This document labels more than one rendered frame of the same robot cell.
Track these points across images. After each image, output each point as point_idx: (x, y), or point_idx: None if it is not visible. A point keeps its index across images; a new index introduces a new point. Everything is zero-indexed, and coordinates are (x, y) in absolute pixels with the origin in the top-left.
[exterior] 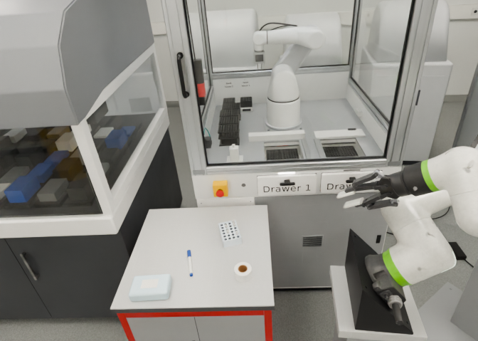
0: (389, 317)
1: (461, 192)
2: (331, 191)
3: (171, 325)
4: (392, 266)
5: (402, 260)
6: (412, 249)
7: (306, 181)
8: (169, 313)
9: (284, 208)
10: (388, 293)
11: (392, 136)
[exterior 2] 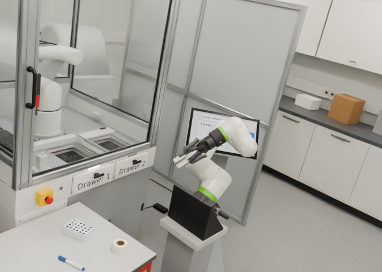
0: (217, 222)
1: (241, 137)
2: (121, 175)
3: None
4: (209, 193)
5: (213, 187)
6: (215, 179)
7: (108, 171)
8: None
9: (88, 202)
10: (215, 208)
11: (153, 125)
